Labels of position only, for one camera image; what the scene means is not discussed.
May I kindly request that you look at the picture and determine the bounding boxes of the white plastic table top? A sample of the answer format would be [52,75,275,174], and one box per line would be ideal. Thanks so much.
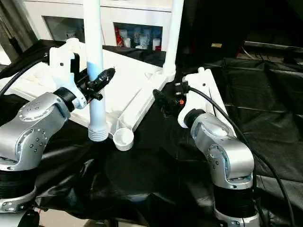
[0,38,177,151]

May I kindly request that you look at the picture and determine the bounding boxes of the red bottle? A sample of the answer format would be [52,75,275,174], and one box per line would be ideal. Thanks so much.
[114,27,123,47]

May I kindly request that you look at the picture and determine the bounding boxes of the pale blue bottle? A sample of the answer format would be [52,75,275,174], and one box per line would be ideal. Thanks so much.
[135,29,148,49]

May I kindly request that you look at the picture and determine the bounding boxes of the small white figurine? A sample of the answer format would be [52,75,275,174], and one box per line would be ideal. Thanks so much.
[65,29,78,40]

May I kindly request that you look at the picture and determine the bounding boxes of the small white cup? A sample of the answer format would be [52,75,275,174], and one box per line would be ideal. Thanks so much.
[151,38,162,51]

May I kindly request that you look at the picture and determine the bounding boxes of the white display cabinet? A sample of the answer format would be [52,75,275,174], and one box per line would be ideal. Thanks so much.
[23,0,173,52]

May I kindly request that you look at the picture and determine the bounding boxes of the black low cabinet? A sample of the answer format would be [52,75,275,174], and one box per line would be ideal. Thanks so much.
[182,0,303,60]

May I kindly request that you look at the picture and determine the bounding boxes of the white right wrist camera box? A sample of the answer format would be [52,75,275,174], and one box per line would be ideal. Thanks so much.
[178,67,214,129]

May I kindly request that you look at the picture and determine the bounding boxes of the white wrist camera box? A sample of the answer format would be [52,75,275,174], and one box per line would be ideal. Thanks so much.
[48,44,82,96]
[178,67,214,129]

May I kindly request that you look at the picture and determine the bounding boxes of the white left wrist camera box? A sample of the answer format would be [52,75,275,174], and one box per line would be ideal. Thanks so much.
[48,44,82,96]

